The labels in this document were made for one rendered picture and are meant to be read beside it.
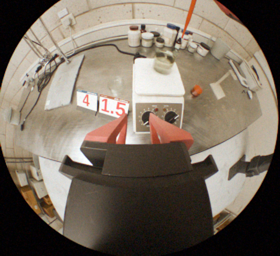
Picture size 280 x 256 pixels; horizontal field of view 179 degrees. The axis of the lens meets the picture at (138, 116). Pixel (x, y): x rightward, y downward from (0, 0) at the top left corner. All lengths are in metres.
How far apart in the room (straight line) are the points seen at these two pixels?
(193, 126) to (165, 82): 0.17
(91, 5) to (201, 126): 0.76
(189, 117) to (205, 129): 0.08
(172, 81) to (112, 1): 0.53
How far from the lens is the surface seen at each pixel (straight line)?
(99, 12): 0.62
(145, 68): 0.24
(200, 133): 0.33
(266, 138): 1.55
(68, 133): 0.35
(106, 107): 0.27
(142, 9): 0.61
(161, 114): 0.22
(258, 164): 0.51
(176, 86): 0.22
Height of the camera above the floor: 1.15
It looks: 76 degrees down
